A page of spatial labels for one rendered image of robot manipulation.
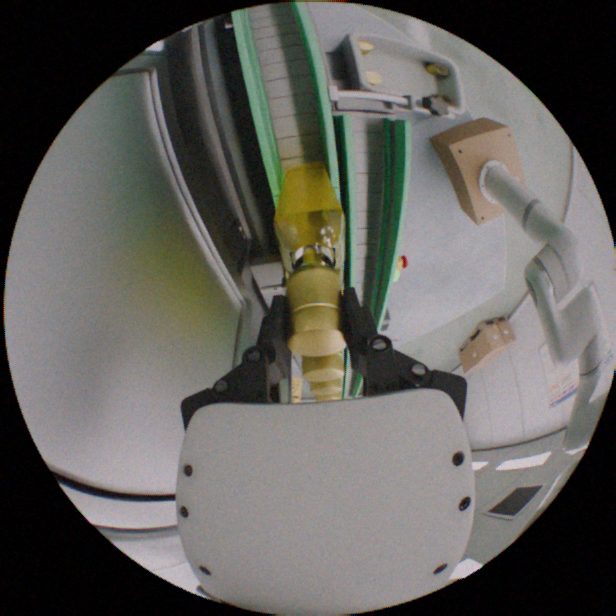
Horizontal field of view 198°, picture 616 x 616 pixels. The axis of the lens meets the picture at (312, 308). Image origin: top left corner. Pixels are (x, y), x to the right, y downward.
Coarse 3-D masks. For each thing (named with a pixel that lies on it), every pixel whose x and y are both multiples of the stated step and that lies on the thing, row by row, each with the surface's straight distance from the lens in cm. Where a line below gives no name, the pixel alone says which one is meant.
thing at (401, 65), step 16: (352, 48) 43; (384, 48) 52; (400, 48) 51; (416, 48) 49; (368, 64) 49; (384, 64) 51; (400, 64) 52; (416, 64) 55; (448, 64) 54; (384, 80) 49; (400, 80) 50; (416, 80) 53; (432, 80) 55; (448, 80) 54; (400, 96) 42
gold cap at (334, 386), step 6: (312, 384) 21; (318, 384) 21; (324, 384) 21; (330, 384) 21; (336, 384) 21; (312, 390) 21; (318, 390) 21; (324, 390) 21; (330, 390) 22; (336, 390) 22
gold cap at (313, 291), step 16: (304, 272) 12; (320, 272) 12; (336, 272) 13; (288, 288) 13; (304, 288) 11; (320, 288) 11; (336, 288) 12; (288, 304) 12; (304, 304) 11; (320, 304) 11; (336, 304) 11; (288, 320) 11; (304, 320) 10; (320, 320) 10; (336, 320) 10; (288, 336) 11; (304, 336) 10; (320, 336) 10; (336, 336) 10; (304, 352) 12; (320, 352) 12
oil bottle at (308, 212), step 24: (288, 168) 32; (312, 168) 29; (288, 192) 21; (312, 192) 20; (288, 216) 16; (312, 216) 15; (336, 216) 16; (288, 240) 15; (312, 240) 15; (336, 240) 15; (288, 264) 16; (336, 264) 16
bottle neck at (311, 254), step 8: (304, 248) 14; (312, 248) 14; (320, 248) 14; (296, 256) 15; (304, 256) 14; (312, 256) 14; (320, 256) 14; (328, 256) 14; (296, 264) 14; (304, 264) 13; (312, 264) 13; (320, 264) 13; (328, 264) 13
